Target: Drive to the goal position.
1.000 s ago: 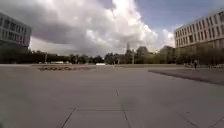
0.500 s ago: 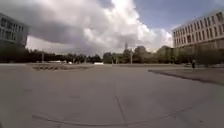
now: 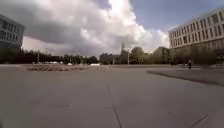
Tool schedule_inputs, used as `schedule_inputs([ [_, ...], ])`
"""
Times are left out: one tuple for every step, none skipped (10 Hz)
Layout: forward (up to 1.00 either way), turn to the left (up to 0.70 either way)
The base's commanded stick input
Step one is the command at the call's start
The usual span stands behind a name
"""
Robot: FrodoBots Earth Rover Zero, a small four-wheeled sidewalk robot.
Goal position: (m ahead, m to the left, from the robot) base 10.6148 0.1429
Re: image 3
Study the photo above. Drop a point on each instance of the row of dark trees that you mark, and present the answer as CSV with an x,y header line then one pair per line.
x,y
20,56

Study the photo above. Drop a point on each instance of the grey glass-fronted building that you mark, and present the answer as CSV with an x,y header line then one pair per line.
x,y
10,33

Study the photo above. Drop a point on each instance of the distant building with tower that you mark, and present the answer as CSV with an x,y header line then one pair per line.
x,y
115,58

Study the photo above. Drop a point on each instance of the person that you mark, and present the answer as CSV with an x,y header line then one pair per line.
x,y
189,64

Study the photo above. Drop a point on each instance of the pale building with many windows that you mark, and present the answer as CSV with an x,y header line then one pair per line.
x,y
200,30

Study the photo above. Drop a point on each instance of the row of green trees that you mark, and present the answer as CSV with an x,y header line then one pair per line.
x,y
200,56

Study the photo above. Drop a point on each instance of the grey paved plaza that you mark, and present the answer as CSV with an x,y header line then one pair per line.
x,y
100,93

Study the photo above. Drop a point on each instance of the white vehicle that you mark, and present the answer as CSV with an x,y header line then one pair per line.
x,y
95,64

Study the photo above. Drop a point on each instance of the dark raised ground strip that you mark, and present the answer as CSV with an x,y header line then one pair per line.
x,y
200,76

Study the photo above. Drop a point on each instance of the low brown planting bed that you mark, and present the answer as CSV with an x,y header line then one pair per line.
x,y
55,68

